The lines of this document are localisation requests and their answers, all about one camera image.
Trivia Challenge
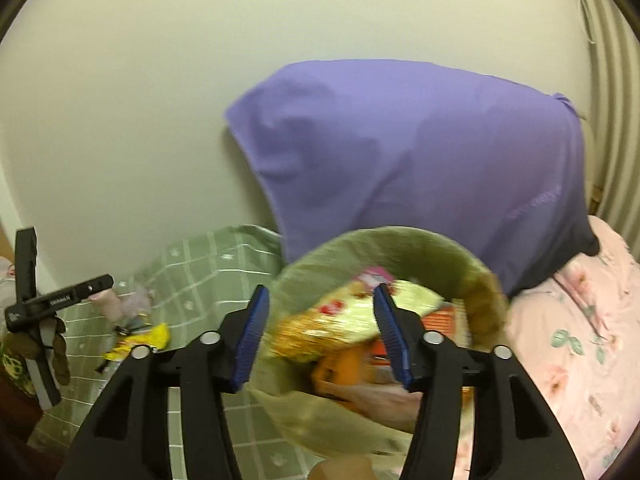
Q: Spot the gold crinkled snack wrapper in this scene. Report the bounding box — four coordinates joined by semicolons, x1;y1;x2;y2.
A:
265;307;351;361

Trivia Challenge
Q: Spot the person's left hand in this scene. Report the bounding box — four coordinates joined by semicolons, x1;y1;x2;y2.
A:
2;316;72;387

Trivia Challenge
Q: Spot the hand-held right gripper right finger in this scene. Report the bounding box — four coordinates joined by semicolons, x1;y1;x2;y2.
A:
372;283;586;480

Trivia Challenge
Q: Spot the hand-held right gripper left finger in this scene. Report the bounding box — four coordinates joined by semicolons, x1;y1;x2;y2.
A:
55;284;272;480

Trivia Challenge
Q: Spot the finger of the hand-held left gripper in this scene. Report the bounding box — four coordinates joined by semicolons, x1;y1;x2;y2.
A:
75;274;115;308

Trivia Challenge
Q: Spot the red orange snack packet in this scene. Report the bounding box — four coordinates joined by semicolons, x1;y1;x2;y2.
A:
420;305;468;342

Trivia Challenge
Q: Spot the white curtain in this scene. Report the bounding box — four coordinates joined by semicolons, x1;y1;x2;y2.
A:
570;0;640;231

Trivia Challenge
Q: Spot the small pink packet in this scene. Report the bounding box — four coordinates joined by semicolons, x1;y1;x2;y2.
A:
352;267;396;291

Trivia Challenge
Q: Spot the pink floral quilt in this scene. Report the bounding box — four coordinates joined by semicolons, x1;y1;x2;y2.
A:
450;215;640;480

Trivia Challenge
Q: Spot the yellow crumpled wrapper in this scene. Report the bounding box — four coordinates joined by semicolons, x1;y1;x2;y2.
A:
104;322;171;363

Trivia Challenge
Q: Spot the yellow green snack packet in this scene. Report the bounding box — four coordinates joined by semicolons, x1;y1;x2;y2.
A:
310;280;446;346

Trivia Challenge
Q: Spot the clear plastic wrapper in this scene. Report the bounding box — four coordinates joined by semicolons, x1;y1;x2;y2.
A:
112;280;156;326

